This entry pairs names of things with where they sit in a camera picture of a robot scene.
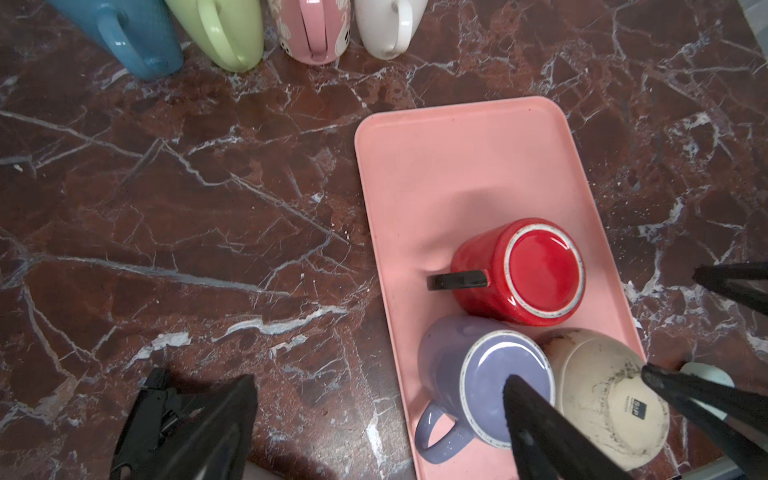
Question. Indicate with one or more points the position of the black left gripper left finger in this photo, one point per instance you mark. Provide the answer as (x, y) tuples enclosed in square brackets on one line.
[(173, 435)]

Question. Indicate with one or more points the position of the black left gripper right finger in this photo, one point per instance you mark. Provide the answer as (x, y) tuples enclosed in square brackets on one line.
[(547, 446)]

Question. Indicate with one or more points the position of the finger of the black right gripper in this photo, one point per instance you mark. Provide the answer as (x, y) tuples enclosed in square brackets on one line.
[(688, 394), (725, 280)]

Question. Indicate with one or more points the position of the purple mug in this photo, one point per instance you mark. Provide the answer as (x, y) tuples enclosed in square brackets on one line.
[(464, 363)]

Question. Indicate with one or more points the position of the red mug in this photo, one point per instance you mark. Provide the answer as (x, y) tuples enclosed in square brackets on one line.
[(528, 272)]

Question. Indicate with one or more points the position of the light green mug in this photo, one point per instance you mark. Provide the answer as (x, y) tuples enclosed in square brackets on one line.
[(229, 32)]

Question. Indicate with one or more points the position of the blue flower mug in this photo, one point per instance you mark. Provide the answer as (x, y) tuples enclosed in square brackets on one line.
[(138, 33)]

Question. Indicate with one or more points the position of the pink mug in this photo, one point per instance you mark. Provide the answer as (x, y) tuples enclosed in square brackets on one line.
[(313, 32)]

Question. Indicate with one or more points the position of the white mug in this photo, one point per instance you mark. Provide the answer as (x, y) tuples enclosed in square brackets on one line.
[(387, 27)]

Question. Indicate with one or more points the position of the beige ceramic teapot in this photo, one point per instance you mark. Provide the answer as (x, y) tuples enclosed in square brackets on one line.
[(600, 391)]

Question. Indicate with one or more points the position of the pink plastic tray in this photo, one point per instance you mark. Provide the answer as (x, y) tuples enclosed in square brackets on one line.
[(434, 177)]

